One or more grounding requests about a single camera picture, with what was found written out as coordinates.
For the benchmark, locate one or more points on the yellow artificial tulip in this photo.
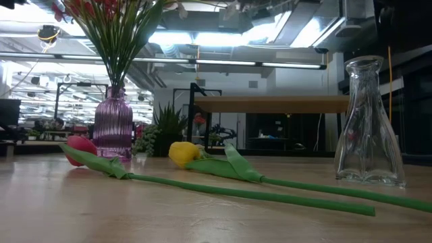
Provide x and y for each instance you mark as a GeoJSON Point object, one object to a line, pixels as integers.
{"type": "Point", "coordinates": [184, 153]}

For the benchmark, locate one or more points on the black monitor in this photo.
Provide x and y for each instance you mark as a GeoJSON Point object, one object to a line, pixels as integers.
{"type": "Point", "coordinates": [10, 111]}

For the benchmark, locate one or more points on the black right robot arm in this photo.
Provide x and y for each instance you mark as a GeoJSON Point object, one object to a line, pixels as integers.
{"type": "Point", "coordinates": [405, 20]}

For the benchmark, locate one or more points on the round black ceiling device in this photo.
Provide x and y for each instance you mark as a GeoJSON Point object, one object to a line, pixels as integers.
{"type": "Point", "coordinates": [49, 33]}

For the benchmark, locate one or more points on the clear glass vase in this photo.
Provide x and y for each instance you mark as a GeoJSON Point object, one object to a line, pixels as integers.
{"type": "Point", "coordinates": [369, 135]}

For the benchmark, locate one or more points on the red artificial tulip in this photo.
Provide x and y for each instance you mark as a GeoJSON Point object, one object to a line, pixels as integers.
{"type": "Point", "coordinates": [81, 146]}

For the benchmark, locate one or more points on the long LED light bar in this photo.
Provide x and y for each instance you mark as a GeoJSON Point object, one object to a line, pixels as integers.
{"type": "Point", "coordinates": [219, 62]}

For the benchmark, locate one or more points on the red artificial flower bunch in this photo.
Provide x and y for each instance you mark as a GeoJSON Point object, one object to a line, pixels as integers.
{"type": "Point", "coordinates": [101, 33]}

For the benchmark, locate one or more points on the potted green succulent plant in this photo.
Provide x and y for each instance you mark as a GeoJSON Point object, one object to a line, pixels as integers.
{"type": "Point", "coordinates": [168, 128]}

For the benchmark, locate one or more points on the purple ribbed glass vase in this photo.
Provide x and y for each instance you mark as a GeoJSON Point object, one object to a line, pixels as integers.
{"type": "Point", "coordinates": [113, 125]}

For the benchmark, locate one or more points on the wooden shelf with black legs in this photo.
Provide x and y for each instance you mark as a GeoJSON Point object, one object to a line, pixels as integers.
{"type": "Point", "coordinates": [270, 104]}

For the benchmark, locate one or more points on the black background robot arm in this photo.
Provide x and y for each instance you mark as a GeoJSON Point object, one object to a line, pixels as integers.
{"type": "Point", "coordinates": [219, 130]}

